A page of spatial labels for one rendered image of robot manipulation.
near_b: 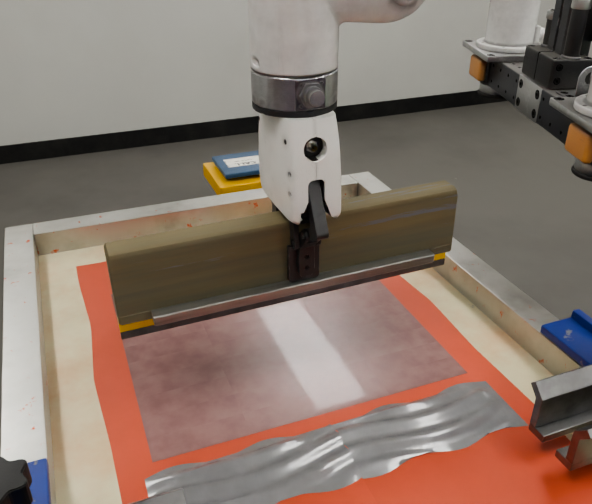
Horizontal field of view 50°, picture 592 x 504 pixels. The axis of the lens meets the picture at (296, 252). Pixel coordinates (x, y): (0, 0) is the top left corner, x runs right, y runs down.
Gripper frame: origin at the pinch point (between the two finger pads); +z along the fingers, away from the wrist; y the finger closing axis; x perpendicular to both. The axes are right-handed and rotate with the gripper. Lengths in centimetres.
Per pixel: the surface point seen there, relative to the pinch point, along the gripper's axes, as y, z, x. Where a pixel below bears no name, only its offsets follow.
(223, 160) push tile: 58, 13, -8
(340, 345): 0.8, 14.0, -5.7
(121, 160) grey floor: 325, 110, -13
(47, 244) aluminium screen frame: 35.4, 12.2, 24.3
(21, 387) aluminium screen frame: 2.1, 10.2, 27.8
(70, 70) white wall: 346, 59, 6
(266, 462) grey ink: -12.7, 13.5, 8.0
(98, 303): 19.8, 13.8, 19.2
